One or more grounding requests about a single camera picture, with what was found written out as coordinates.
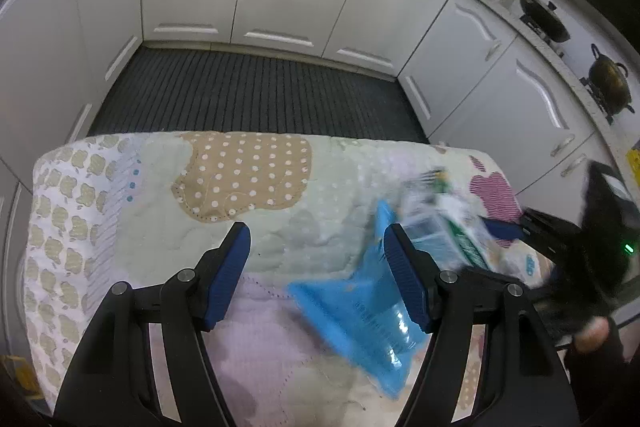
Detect green white milk carton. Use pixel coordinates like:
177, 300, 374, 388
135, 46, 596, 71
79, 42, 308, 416
399, 168, 500, 272

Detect white lower cabinets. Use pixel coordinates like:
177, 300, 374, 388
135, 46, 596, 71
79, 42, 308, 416
1, 0, 632, 212

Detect patterned tablecloth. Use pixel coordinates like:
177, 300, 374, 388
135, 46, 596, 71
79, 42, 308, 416
22, 131, 557, 427

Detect dark floor mat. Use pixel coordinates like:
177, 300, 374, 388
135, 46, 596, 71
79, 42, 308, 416
89, 46, 426, 143

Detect right gloved hand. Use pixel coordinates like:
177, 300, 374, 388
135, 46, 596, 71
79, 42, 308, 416
573, 317, 611, 353

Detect dark stock pot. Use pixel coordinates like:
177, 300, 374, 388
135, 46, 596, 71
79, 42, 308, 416
580, 43, 634, 124

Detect black frying pan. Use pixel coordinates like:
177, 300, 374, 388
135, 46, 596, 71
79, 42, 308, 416
520, 0, 570, 43

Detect blue snack bag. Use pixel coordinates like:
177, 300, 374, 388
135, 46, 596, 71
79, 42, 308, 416
288, 200, 427, 399

